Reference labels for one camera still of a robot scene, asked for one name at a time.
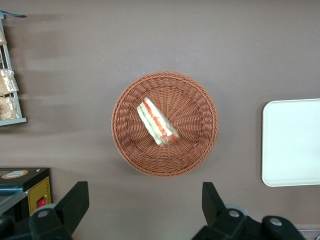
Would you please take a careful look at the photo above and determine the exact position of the clear bag of crackers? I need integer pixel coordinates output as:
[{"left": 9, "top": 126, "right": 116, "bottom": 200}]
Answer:
[
  {"left": 0, "top": 69, "right": 20, "bottom": 97},
  {"left": 0, "top": 96, "right": 20, "bottom": 121}
]

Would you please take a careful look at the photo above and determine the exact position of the round brown wicker basket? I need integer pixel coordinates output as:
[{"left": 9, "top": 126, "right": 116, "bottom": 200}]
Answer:
[{"left": 110, "top": 70, "right": 220, "bottom": 178}]

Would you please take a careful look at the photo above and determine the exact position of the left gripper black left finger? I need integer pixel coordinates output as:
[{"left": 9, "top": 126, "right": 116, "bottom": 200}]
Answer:
[{"left": 28, "top": 181, "right": 90, "bottom": 240}]

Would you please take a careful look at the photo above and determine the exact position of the blue strap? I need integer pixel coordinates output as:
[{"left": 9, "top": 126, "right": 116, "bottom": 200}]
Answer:
[{"left": 0, "top": 9, "right": 28, "bottom": 19}]

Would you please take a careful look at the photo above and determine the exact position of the clear acrylic bottle rack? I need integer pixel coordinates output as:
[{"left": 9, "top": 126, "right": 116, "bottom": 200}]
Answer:
[{"left": 297, "top": 227, "right": 320, "bottom": 240}]

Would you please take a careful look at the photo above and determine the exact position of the black food warmer appliance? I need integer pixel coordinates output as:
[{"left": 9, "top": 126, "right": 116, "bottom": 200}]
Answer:
[{"left": 0, "top": 167, "right": 52, "bottom": 224}]

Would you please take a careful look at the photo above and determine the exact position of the triangle sandwich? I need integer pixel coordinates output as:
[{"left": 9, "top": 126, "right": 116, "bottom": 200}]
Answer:
[{"left": 136, "top": 96, "right": 181, "bottom": 147}]

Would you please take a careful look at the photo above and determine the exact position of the cream plastic tray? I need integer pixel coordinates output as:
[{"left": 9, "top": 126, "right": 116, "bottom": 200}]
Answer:
[{"left": 261, "top": 98, "right": 320, "bottom": 188}]

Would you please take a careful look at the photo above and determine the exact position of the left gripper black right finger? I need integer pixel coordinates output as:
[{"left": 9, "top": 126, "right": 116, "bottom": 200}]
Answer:
[{"left": 191, "top": 181, "right": 263, "bottom": 240}]

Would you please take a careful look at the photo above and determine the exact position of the grey wire snack rack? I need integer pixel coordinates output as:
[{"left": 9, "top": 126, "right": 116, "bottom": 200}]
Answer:
[{"left": 0, "top": 12, "right": 28, "bottom": 127}]

